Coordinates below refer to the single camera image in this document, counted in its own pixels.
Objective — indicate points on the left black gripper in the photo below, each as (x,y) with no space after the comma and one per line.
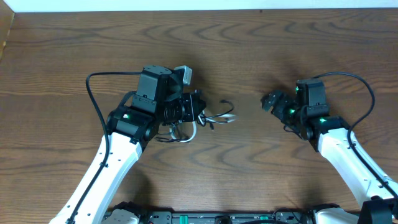
(199,104)

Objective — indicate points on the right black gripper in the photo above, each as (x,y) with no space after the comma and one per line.
(274,103)

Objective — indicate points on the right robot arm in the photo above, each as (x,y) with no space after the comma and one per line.
(307,115)

